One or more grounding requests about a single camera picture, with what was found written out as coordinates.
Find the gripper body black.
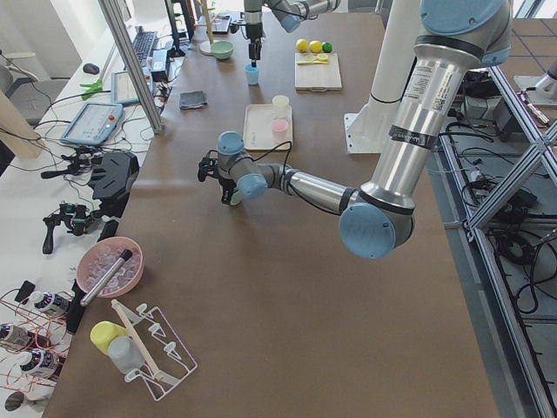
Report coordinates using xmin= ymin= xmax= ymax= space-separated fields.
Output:
xmin=245 ymin=22 xmax=263 ymax=44
xmin=218 ymin=174 xmax=237 ymax=196

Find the green cup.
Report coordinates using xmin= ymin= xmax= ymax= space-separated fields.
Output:
xmin=230 ymin=191 xmax=243 ymax=206

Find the blue cup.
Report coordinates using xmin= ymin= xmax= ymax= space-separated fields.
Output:
xmin=245 ymin=64 xmax=259 ymax=86

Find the pale yellow cup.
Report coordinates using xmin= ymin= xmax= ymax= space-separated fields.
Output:
xmin=272 ymin=95 xmax=290 ymax=119

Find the pink cup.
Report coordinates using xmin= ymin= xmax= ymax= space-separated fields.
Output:
xmin=271 ymin=118 xmax=289 ymax=145

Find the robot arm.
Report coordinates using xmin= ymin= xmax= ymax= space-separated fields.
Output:
xmin=211 ymin=1 xmax=512 ymax=259
xmin=244 ymin=0 xmax=340 ymax=68

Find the cream rabbit tray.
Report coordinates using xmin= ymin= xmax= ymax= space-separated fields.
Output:
xmin=243 ymin=104 xmax=277 ymax=152

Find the green bowl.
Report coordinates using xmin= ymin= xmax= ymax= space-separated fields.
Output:
xmin=211 ymin=40 xmax=234 ymax=60

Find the whole lemon left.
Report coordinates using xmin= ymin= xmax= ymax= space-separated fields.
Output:
xmin=296 ymin=38 xmax=309 ymax=53

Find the whole lemon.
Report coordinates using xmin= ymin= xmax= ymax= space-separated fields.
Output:
xmin=296 ymin=38 xmax=309 ymax=53
xmin=308 ymin=40 xmax=323 ymax=53

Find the wooden cup tree stand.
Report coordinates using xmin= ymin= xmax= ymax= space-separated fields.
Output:
xmin=198 ymin=0 xmax=215 ymax=56

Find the whole lemon right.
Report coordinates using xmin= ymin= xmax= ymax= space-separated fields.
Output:
xmin=308 ymin=40 xmax=323 ymax=53

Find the yellow plastic knife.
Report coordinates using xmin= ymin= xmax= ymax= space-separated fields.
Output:
xmin=296 ymin=60 xmax=329 ymax=65

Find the wooden cutting board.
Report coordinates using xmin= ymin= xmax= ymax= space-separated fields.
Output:
xmin=294 ymin=52 xmax=342 ymax=91

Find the green lime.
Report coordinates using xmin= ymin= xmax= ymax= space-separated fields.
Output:
xmin=322 ymin=42 xmax=333 ymax=53

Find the grey folded cloth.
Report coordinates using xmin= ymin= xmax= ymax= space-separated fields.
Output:
xmin=179 ymin=91 xmax=207 ymax=110

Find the metal muddler in bowl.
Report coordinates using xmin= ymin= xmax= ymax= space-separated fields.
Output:
xmin=80 ymin=249 xmax=133 ymax=307

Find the pink bowl with ice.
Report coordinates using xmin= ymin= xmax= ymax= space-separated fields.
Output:
xmin=76 ymin=236 xmax=145 ymax=299

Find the blue teach pendant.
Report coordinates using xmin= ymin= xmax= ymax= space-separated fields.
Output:
xmin=60 ymin=103 xmax=124 ymax=146

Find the yellow cup on rack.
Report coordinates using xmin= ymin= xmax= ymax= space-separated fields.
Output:
xmin=90 ymin=320 xmax=128 ymax=355

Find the grey cup on rack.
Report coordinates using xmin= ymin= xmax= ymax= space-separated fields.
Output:
xmin=107 ymin=336 xmax=145 ymax=374

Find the wooden stick on rack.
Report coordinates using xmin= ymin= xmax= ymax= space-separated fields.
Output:
xmin=111 ymin=299 xmax=164 ymax=381

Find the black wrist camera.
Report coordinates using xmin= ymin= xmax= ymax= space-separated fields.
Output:
xmin=197 ymin=150 xmax=218 ymax=182

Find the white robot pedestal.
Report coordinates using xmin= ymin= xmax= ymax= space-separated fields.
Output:
xmin=344 ymin=0 xmax=421 ymax=154

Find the aluminium frame post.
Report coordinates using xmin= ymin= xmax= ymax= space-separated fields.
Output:
xmin=98 ymin=0 xmax=164 ymax=135

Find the white wire drying rack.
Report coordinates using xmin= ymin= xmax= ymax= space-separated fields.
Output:
xmin=119 ymin=301 xmax=198 ymax=401

